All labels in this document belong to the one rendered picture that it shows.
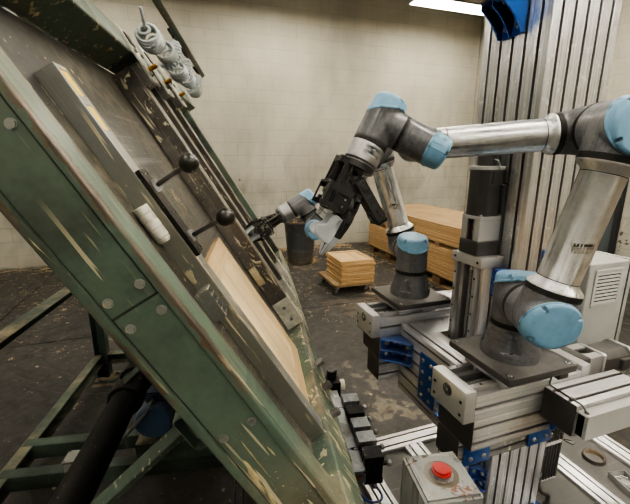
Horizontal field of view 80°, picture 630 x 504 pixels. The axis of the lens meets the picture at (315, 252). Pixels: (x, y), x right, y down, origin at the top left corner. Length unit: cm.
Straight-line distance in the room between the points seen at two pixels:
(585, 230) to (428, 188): 689
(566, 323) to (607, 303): 63
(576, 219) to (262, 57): 601
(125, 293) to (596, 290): 136
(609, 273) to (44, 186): 149
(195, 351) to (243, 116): 593
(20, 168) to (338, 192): 52
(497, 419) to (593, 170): 65
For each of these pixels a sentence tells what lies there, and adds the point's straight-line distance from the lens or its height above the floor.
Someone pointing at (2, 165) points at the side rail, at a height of 154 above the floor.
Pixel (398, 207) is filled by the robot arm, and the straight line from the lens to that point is 155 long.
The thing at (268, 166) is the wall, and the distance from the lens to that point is 645.
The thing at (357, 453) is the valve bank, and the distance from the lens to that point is 122.
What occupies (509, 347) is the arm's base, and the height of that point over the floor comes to 108.
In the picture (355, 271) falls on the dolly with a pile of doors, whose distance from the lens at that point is 441.
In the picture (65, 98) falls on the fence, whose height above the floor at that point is 166.
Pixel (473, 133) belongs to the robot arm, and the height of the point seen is 161.
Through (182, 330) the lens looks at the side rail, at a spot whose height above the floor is 131.
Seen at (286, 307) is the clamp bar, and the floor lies 98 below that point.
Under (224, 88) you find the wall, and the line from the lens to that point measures 643.
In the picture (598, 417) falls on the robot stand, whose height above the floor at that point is 94.
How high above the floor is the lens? 155
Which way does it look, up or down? 14 degrees down
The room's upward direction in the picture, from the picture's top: straight up
